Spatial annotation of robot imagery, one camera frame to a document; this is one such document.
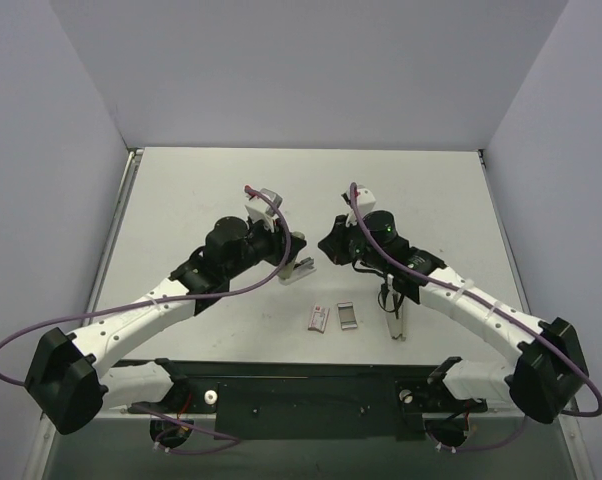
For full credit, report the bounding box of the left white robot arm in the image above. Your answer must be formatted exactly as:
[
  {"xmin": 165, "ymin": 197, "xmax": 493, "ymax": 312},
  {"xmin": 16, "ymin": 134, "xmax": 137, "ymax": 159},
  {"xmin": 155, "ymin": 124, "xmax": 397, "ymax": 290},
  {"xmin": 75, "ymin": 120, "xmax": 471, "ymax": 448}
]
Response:
[{"xmin": 25, "ymin": 216, "xmax": 307, "ymax": 435}]

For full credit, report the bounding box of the aluminium frame rail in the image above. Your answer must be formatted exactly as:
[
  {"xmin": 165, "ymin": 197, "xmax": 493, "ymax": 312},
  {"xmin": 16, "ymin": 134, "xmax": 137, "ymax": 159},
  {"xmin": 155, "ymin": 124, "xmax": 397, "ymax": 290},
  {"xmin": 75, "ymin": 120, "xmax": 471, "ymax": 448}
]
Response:
[{"xmin": 86, "ymin": 148, "xmax": 145, "ymax": 313}]

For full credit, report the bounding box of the red white staple box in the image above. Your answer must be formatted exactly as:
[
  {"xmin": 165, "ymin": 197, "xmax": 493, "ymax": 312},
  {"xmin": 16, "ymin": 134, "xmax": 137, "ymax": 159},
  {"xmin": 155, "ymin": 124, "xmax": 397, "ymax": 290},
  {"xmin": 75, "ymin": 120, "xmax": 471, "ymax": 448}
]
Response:
[{"xmin": 307, "ymin": 305, "xmax": 330, "ymax": 334}]

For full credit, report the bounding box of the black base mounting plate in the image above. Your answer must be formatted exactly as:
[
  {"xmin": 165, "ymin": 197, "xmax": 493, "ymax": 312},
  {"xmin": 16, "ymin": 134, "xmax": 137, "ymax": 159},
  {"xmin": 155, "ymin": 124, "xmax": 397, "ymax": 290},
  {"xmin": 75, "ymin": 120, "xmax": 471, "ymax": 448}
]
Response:
[{"xmin": 152, "ymin": 359, "xmax": 487, "ymax": 441}]

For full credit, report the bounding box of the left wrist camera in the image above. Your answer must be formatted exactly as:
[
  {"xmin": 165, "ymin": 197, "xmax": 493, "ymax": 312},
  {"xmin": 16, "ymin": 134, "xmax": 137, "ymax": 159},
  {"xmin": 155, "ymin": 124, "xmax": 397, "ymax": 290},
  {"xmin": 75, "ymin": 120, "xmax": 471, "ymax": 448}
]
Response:
[{"xmin": 245, "ymin": 185, "xmax": 283, "ymax": 232}]

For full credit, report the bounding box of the large black beige stapler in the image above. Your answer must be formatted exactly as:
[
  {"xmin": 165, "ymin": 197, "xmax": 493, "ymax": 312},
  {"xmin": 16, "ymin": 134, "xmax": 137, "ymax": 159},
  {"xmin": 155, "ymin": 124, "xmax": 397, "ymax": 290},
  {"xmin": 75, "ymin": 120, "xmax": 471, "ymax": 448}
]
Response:
[{"xmin": 378, "ymin": 274, "xmax": 407, "ymax": 341}]

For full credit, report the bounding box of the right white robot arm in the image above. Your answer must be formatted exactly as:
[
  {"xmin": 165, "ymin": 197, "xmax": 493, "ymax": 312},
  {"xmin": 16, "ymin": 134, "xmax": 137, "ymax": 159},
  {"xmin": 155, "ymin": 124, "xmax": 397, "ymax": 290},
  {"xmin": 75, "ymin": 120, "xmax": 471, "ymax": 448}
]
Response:
[{"xmin": 318, "ymin": 210, "xmax": 588, "ymax": 424}]

